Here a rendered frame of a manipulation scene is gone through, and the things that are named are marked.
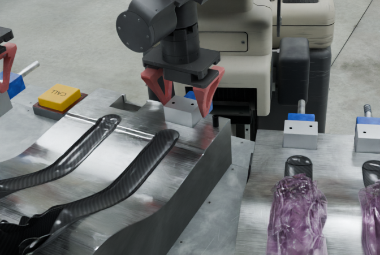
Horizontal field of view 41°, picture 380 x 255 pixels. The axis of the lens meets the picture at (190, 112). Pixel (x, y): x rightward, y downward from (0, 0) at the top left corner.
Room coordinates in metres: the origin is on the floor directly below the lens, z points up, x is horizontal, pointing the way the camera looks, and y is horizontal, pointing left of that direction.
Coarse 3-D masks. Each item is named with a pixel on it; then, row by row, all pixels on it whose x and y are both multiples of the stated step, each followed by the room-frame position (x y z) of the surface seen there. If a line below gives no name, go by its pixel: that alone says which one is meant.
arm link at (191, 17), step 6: (180, 6) 0.65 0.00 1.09; (186, 6) 0.66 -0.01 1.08; (192, 6) 0.66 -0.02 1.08; (180, 12) 0.65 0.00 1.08; (186, 12) 0.66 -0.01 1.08; (192, 12) 0.66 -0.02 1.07; (180, 18) 0.65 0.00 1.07; (186, 18) 0.66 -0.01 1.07; (192, 18) 0.66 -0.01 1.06; (180, 24) 0.65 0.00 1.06; (186, 24) 0.66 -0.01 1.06; (192, 24) 0.66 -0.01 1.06; (186, 30) 0.67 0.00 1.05
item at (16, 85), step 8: (32, 64) 0.81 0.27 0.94; (0, 72) 0.78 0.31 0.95; (24, 72) 0.79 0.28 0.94; (0, 80) 0.73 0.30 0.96; (16, 80) 0.75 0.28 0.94; (8, 88) 0.74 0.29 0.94; (16, 88) 0.75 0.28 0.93; (24, 88) 0.76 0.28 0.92; (0, 96) 0.72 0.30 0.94; (8, 96) 0.73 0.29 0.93; (0, 104) 0.71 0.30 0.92; (8, 104) 0.72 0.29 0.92; (0, 112) 0.71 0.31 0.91
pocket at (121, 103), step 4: (120, 96) 0.76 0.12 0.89; (124, 96) 0.76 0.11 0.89; (116, 100) 0.75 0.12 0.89; (120, 100) 0.76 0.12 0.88; (124, 100) 0.76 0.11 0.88; (112, 104) 0.74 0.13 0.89; (116, 104) 0.75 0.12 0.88; (120, 104) 0.76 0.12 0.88; (124, 104) 0.76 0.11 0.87; (128, 104) 0.76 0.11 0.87; (132, 104) 0.76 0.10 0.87; (136, 104) 0.75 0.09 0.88; (140, 104) 0.75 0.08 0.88; (116, 108) 0.75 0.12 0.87; (120, 108) 0.76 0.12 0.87; (124, 108) 0.76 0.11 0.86; (128, 108) 0.76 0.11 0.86; (132, 108) 0.75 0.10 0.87; (136, 108) 0.75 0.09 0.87; (132, 112) 0.75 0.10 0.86
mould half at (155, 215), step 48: (96, 96) 0.77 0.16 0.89; (48, 144) 0.65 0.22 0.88; (144, 144) 0.62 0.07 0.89; (192, 144) 0.61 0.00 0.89; (48, 192) 0.50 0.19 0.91; (96, 192) 0.52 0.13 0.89; (144, 192) 0.52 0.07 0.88; (192, 192) 0.55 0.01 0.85; (96, 240) 0.39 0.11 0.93; (144, 240) 0.45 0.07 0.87
